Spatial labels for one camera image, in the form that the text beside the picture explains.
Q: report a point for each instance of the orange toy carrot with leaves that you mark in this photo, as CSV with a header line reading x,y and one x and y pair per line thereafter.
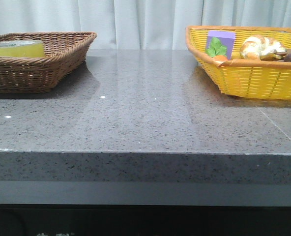
x,y
217,50

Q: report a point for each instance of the white curtain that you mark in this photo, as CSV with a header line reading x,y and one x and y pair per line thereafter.
x,y
139,24

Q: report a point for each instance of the yellow clear tape roll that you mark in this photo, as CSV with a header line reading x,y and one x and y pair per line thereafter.
x,y
22,48

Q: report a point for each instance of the purple box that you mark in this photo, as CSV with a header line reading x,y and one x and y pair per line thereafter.
x,y
227,38

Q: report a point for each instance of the toy croissant bread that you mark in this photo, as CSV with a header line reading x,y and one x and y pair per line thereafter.
x,y
259,47

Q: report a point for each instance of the brown toy mushroom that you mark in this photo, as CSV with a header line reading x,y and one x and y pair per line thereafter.
x,y
285,56

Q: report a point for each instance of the brown wicker basket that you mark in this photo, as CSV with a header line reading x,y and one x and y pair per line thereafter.
x,y
64,52

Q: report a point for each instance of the yellow plastic woven basket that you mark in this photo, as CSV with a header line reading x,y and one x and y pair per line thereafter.
x,y
242,77

